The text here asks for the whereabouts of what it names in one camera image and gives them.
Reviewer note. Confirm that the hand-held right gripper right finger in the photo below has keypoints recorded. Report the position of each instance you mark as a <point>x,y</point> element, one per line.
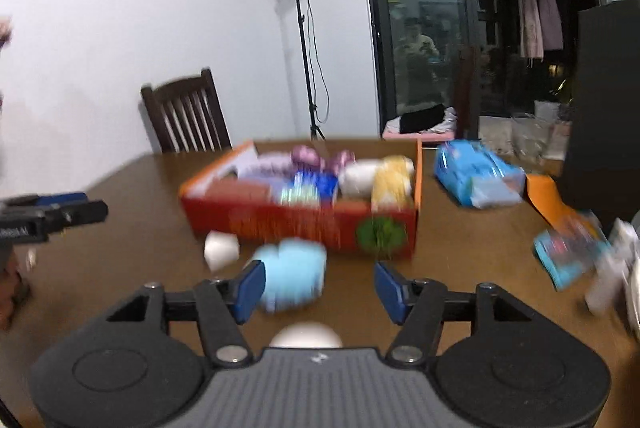
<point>390,293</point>

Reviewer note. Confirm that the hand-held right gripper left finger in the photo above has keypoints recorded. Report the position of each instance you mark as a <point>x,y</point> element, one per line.
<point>247,288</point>

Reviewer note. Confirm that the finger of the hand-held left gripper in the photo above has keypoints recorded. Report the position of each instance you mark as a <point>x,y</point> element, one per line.
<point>80,214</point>
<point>67,198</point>

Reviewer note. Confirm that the orange cardboard box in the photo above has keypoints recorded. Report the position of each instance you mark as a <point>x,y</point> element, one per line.
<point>300,228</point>

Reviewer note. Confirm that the yellow soft cloth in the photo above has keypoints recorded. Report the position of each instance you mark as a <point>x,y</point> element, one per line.
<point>394,183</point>

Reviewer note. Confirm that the blue shiny packet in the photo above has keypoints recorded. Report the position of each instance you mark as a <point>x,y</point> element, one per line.
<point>310,188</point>

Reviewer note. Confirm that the white cloth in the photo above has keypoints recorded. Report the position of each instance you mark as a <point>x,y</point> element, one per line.
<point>451,120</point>
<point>357,178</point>

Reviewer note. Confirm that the pink shiny soft ball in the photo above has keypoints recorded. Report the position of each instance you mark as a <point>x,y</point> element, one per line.
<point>341,160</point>
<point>306,156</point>

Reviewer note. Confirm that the white round soft ball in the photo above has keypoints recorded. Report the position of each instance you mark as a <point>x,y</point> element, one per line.
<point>306,337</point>

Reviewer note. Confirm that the small white cup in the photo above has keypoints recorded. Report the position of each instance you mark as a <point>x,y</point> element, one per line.
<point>221,250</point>

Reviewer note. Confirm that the lilac fluffy towel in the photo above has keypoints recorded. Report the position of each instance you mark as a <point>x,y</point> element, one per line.
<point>272,167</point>

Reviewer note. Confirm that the blue tissue pack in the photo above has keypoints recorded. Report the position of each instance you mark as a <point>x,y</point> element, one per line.
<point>470,173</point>

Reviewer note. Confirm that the dark wooden chair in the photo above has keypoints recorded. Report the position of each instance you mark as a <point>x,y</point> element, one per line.
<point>187,107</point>

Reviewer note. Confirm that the pink seat cushion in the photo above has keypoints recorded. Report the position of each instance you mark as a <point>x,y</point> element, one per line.
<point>410,135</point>

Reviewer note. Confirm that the black folded garment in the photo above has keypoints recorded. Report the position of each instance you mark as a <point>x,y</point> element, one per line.
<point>422,117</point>

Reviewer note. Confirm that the white folded cloth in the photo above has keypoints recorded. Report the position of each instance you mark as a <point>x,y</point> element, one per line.
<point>451,120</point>

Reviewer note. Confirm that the orange box lid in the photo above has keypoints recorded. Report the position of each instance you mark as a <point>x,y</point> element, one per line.
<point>547,198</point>

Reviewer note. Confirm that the blue snack packet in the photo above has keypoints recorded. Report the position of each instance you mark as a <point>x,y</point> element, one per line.
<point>570,253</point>

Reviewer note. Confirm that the white storage box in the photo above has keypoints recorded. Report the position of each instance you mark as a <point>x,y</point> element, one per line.
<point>546,111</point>

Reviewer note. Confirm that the black paper bag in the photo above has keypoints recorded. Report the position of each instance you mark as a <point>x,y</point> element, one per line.
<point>605,107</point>

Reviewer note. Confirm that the glass sliding door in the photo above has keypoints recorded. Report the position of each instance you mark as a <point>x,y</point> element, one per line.
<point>420,7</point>

